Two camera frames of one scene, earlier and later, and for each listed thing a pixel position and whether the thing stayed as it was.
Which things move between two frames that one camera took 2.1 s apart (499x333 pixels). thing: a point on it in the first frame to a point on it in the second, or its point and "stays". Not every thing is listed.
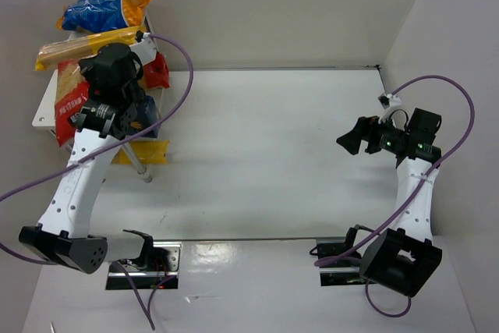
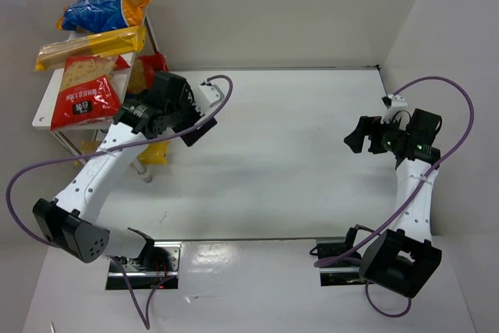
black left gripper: [135, 86] to [191, 115]
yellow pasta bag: [147, 152] stays
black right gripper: [372, 136] stays
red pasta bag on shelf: [157, 72] stays
